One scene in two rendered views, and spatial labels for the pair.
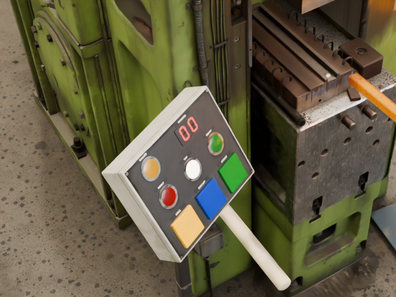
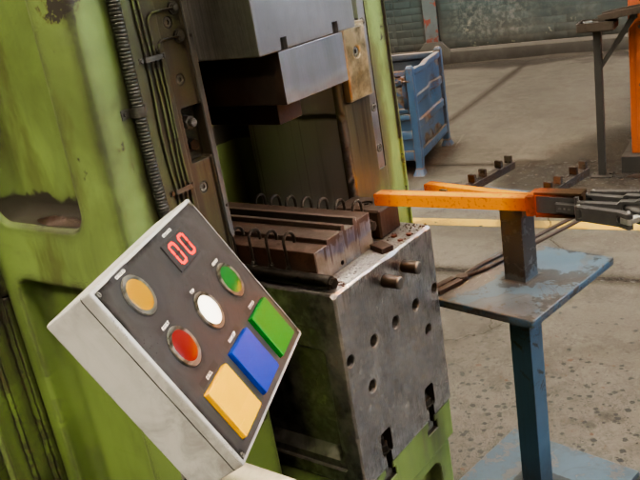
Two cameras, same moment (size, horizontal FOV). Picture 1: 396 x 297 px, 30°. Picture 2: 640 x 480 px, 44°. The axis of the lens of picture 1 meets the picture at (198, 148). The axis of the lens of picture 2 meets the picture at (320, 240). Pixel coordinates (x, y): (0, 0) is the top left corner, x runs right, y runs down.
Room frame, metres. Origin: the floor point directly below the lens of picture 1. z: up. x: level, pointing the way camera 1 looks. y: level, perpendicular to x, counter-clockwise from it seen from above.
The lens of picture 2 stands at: (0.20, 0.27, 1.53)
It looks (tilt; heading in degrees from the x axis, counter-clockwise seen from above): 20 degrees down; 336
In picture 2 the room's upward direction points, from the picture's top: 10 degrees counter-clockwise
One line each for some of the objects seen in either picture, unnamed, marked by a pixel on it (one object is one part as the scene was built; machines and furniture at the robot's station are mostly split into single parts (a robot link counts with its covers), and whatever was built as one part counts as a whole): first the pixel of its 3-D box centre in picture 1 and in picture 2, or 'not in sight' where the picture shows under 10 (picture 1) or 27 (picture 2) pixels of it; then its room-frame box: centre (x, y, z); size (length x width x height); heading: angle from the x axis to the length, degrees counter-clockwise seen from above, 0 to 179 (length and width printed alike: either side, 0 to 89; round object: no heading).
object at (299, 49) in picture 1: (290, 40); (269, 217); (1.77, -0.31, 0.99); 0.42 x 0.05 x 0.01; 27
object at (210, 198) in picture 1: (210, 198); (251, 361); (1.16, -0.02, 1.01); 0.07 x 0.05 x 0.07; 142
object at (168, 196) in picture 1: (168, 196); (184, 346); (1.11, 0.08, 1.09); 0.05 x 0.03 x 0.04; 117
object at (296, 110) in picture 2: not in sight; (233, 107); (1.80, -0.29, 1.24); 0.30 x 0.07 x 0.06; 27
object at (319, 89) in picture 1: (283, 52); (265, 236); (1.75, -0.29, 0.96); 0.42 x 0.20 x 0.09; 27
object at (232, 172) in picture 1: (231, 172); (270, 328); (1.24, -0.08, 1.01); 0.07 x 0.05 x 0.07; 142
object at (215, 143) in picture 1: (215, 143); (230, 279); (1.27, -0.04, 1.09); 0.05 x 0.03 x 0.04; 117
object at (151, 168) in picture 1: (150, 168); (139, 294); (1.14, 0.11, 1.16); 0.05 x 0.03 x 0.04; 117
